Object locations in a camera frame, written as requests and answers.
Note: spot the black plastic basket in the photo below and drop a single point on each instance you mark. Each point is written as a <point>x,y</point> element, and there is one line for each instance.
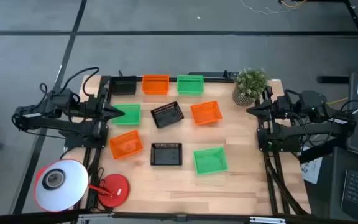
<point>123,85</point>
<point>167,114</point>
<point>166,154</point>

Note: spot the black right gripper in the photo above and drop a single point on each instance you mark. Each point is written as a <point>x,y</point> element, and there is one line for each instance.
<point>281,107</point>

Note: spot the potted plant in striped pot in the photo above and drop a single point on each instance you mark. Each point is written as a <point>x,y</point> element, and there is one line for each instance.
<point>250,85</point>

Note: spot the red desk lamp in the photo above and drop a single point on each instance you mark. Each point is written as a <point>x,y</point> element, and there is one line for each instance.
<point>61,186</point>

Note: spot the white paper sheet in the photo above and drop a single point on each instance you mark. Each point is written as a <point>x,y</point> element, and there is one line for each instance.
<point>312,169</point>

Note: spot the green plastic basket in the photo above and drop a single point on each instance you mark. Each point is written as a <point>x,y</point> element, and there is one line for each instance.
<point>130,115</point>
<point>210,160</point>
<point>190,85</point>

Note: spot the black frame rail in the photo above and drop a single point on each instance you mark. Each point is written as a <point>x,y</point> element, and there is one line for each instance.
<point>272,183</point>
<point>148,216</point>
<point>210,75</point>
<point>90,174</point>

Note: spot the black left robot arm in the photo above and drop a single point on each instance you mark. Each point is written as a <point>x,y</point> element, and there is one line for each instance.
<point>57,125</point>

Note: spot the orange plastic basket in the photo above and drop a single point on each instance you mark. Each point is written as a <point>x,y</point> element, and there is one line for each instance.
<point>155,84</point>
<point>126,145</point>
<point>206,113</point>

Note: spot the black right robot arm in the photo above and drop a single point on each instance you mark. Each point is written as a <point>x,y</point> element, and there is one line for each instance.
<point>306,130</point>

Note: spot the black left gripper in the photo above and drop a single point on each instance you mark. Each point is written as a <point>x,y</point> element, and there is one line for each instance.
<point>96,107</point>

